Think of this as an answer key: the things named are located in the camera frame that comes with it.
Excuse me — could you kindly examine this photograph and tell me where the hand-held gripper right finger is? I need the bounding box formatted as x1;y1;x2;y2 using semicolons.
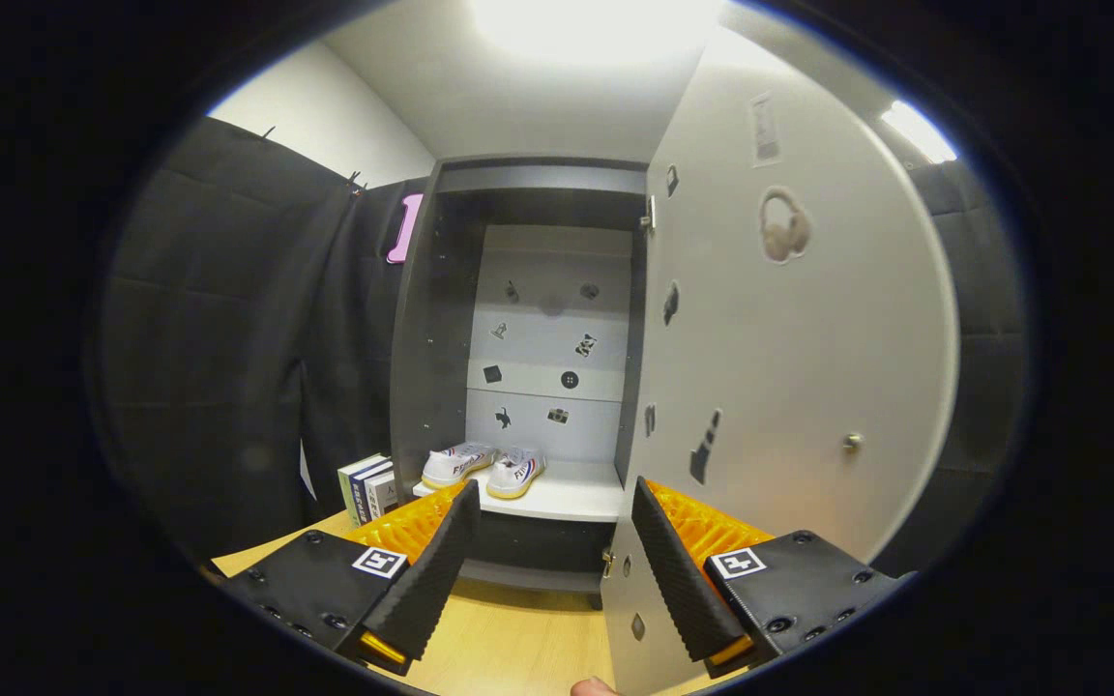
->
630;478;918;680

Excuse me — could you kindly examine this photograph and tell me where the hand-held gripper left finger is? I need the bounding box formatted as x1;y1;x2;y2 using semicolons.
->
219;479;483;678

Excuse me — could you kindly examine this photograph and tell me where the white striped shoe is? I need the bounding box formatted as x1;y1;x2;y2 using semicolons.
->
421;442;500;490
485;447;548;501

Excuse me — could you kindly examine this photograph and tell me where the dark grey shoe cabinet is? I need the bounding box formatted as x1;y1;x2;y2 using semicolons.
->
389;155;650;612

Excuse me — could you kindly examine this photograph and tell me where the beige shoe cabinet door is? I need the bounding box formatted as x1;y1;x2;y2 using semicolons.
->
601;24;961;696

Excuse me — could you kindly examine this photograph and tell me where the light grey cabinet shelf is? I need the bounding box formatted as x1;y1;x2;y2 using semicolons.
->
412;459;626;523

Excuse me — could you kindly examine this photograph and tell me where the white book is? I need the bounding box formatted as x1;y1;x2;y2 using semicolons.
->
366;470;401;521

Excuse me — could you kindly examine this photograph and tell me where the dark blue book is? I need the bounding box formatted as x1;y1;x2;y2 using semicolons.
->
349;459;394;528

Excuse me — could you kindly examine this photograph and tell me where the black backdrop cloth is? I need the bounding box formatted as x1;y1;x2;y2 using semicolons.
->
83;116;1032;581

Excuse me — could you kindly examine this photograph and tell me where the large ceiling light panel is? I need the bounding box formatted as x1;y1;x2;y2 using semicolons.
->
468;0;727;69

